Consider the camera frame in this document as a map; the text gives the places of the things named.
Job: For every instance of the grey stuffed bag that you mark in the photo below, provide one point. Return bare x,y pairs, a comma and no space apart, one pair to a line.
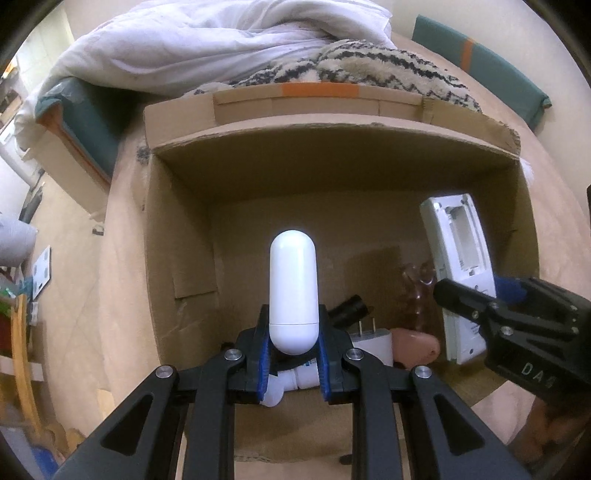
16,240

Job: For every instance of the white duvet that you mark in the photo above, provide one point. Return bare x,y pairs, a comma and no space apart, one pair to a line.
184,41

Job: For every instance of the bathroom scale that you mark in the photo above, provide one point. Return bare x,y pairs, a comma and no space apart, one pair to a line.
41,272

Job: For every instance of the black cylinder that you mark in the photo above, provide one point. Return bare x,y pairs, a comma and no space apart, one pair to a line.
348,310

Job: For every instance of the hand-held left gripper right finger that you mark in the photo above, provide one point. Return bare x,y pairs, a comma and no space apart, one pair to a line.
324,364

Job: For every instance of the pink plastic object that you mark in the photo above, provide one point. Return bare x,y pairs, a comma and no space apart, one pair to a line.
415,346

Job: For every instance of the yellow wooden rack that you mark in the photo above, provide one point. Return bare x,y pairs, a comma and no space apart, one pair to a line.
23,360

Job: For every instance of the white remote control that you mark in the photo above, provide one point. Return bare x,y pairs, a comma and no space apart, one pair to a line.
457,249

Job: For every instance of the teal cushion with orange edge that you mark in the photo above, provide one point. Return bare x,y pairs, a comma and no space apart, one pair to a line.
87,124

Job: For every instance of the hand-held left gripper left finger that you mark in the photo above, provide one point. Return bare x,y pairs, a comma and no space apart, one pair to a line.
263,355

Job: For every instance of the cardboard box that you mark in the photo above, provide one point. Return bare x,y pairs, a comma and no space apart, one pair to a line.
194,221

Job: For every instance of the white earbuds case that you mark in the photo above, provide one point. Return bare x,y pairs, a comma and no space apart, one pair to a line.
293,286

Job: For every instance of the cream wooden cabinet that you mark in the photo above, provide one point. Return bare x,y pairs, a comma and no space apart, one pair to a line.
60,170

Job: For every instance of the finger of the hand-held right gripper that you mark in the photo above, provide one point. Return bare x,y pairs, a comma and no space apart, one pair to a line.
461,297
512,288

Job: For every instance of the black and cream patterned blanket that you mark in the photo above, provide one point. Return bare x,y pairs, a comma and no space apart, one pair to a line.
369,60

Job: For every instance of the brown hair claw clip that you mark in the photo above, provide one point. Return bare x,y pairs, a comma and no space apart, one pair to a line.
418,295

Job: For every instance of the white charger plug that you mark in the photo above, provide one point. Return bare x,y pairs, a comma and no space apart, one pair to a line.
376,344

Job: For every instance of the teal cushion with orange stripe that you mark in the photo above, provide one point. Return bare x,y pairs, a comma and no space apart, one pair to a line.
498,74

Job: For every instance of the person's right hand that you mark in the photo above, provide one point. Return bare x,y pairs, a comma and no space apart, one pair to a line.
554,429

